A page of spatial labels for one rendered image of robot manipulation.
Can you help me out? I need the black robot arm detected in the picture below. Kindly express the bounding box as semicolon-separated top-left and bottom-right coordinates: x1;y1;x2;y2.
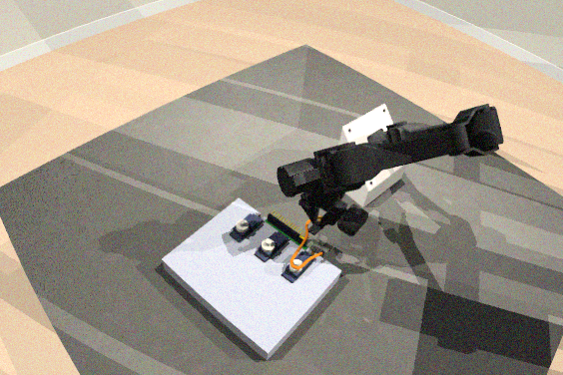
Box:
277;104;503;199

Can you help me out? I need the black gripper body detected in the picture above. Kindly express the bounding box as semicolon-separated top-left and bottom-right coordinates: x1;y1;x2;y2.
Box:
300;186;368;236

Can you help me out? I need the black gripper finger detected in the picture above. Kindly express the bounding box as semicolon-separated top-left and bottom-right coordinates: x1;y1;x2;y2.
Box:
320;213;339;229
298;200;319;223

